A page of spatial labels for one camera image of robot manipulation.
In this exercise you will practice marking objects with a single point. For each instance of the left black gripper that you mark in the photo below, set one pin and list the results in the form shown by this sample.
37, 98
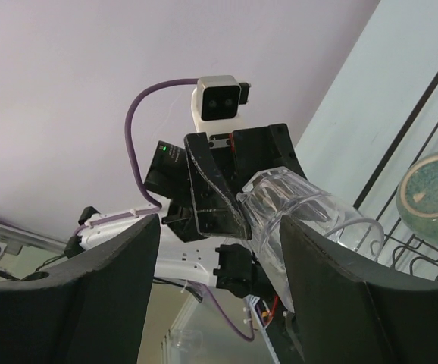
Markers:
220, 166

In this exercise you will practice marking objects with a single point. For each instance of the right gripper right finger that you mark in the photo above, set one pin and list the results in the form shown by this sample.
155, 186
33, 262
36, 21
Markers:
350, 309

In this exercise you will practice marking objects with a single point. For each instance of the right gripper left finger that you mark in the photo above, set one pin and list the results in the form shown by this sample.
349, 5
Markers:
88, 309

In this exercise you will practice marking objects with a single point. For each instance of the tall clear faceted glass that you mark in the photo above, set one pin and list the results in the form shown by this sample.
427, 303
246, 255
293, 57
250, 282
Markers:
273, 193

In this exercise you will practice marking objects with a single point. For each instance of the small clear faceted glass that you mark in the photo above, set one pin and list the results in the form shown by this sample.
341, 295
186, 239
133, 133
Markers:
186, 340

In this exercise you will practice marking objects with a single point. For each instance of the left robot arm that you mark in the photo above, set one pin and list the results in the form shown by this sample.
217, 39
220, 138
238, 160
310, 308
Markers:
184, 254

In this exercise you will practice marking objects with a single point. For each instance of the green ceramic cup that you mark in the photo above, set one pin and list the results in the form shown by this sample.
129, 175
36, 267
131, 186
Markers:
417, 198

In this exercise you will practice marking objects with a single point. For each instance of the black wire dish rack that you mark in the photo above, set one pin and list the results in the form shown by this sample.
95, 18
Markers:
417, 137

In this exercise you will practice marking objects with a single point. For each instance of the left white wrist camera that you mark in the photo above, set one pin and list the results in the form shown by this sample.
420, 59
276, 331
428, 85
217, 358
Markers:
215, 104

